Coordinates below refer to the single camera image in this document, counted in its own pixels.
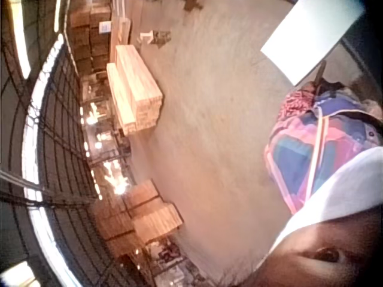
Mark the person's left hand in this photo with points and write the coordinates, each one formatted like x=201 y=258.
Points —
x=294 y=103

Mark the white flat board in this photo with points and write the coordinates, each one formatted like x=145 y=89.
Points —
x=311 y=36

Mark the dark object on floor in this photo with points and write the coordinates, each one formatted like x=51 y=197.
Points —
x=193 y=4

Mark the dark machine on floor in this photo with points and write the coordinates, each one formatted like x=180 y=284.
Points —
x=161 y=38

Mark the stack of light wooden planks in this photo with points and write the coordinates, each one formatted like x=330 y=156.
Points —
x=134 y=86

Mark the leaning wooden boards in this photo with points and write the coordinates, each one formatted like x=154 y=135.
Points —
x=121 y=36

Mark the stack of short wooden planks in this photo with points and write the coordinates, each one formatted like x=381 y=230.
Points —
x=140 y=215

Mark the dark metal rack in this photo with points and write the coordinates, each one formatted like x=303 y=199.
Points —
x=101 y=131

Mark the heap of dark clutter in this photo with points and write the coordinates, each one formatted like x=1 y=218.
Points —
x=170 y=263

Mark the white and blue sign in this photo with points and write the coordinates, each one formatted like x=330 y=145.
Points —
x=105 y=27

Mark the stack of brown wood bundles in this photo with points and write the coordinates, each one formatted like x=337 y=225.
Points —
x=88 y=33

